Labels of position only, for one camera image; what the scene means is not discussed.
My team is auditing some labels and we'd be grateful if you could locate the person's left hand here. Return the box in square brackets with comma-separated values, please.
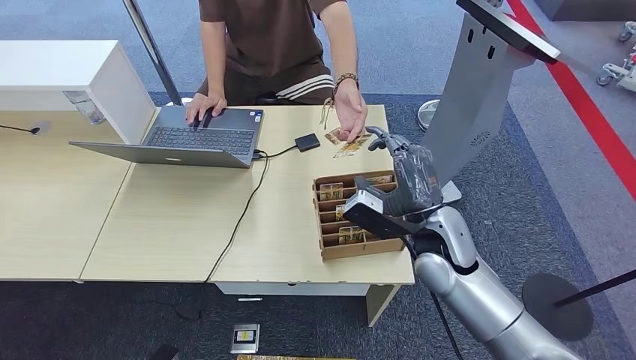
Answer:
[334, 79, 369, 145]

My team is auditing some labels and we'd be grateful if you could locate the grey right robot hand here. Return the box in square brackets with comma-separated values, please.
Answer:
[354, 125, 445, 218]

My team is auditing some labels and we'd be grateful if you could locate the person's right hand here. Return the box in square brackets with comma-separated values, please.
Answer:
[185, 92, 229, 129]

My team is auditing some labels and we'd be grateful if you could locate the black card reader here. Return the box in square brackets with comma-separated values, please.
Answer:
[294, 132, 322, 153]

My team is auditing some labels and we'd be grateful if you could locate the cardboard card organizer box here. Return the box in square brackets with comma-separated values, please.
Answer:
[312, 170, 407, 263]

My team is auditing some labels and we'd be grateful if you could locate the person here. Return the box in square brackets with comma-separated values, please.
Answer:
[197, 0, 349, 107]

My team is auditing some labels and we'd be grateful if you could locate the grey laptop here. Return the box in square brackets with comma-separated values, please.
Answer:
[68, 105, 266, 170]

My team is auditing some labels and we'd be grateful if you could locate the white round floor base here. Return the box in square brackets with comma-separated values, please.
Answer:
[417, 98, 443, 132]

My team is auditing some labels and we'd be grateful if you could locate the grey kiosk stand with screen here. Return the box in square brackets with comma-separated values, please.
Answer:
[417, 0, 564, 205]

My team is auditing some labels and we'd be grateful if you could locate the metal desk clamp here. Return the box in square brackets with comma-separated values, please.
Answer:
[63, 91, 107, 126]

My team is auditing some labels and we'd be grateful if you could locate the white cabinet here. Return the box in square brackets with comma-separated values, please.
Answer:
[0, 39, 157, 146]

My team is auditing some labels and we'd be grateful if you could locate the black stanchion with round base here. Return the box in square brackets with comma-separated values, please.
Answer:
[522, 268, 636, 342]

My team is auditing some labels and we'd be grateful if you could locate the small white floor device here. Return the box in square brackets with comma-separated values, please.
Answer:
[230, 323, 261, 355]

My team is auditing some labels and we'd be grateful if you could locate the grey wheeled cart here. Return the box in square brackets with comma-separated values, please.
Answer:
[597, 47, 636, 94]

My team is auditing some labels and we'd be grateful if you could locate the dark grey platform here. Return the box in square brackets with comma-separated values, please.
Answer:
[534, 0, 636, 22]

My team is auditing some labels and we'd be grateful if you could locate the beaded bracelet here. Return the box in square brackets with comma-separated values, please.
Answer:
[319, 72, 360, 131]

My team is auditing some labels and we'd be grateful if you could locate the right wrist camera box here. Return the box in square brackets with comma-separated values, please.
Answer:
[343, 190, 425, 240]

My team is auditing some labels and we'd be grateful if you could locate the black laptop cable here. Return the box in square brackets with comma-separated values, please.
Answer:
[171, 144, 300, 323]

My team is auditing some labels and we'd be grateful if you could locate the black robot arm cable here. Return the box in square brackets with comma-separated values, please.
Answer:
[400, 237, 464, 360]

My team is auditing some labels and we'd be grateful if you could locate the white desk frame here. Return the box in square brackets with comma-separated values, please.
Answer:
[214, 281, 416, 328]

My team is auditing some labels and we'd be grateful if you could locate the black thin desk cable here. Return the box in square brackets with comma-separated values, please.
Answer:
[0, 124, 41, 136]

